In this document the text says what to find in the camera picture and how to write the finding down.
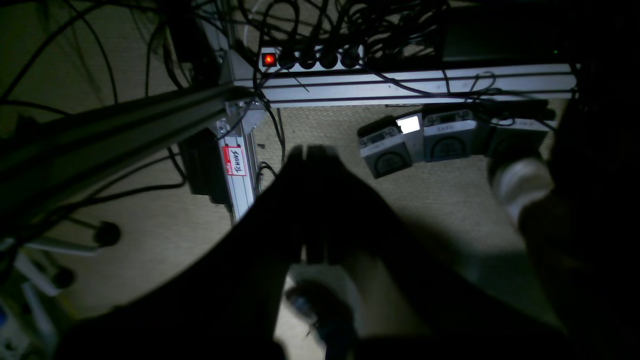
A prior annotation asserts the grey foot pedal right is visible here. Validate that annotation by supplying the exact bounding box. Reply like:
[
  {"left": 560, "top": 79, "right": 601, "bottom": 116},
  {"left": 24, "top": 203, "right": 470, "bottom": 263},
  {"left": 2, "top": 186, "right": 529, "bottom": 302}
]
[{"left": 485, "top": 118, "right": 557, "bottom": 158}]

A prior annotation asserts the grey foot pedal middle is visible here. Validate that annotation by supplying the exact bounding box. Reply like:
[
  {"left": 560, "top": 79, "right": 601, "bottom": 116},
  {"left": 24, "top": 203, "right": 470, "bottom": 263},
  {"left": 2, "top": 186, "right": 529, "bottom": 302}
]
[{"left": 423, "top": 109, "right": 478, "bottom": 163}]

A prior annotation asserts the black power strip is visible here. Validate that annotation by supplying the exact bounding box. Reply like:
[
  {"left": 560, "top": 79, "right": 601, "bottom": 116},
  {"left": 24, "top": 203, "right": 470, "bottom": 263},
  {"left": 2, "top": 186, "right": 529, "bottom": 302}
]
[{"left": 257, "top": 45, "right": 365, "bottom": 73}]

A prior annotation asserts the aluminium frame rail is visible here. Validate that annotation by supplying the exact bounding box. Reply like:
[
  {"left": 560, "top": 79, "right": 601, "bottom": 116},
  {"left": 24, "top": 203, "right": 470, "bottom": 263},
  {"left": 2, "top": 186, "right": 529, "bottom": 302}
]
[{"left": 262, "top": 63, "right": 578, "bottom": 109}]

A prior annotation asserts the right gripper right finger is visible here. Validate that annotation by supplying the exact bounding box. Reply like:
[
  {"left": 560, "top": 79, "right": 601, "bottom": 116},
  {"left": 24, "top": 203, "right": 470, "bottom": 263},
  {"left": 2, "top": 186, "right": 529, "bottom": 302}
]
[{"left": 306, "top": 145, "right": 573, "bottom": 360}]

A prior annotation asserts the aluminium frame post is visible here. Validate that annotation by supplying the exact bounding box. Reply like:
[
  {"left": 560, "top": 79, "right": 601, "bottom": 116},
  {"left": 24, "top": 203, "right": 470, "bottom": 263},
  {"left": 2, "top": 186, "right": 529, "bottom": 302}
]
[{"left": 210, "top": 100, "right": 265, "bottom": 223}]

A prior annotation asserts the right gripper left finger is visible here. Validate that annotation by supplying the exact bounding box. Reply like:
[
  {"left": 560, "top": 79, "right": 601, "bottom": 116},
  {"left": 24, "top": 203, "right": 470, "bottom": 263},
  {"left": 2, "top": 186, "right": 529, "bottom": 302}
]
[{"left": 55, "top": 145, "right": 304, "bottom": 360}]

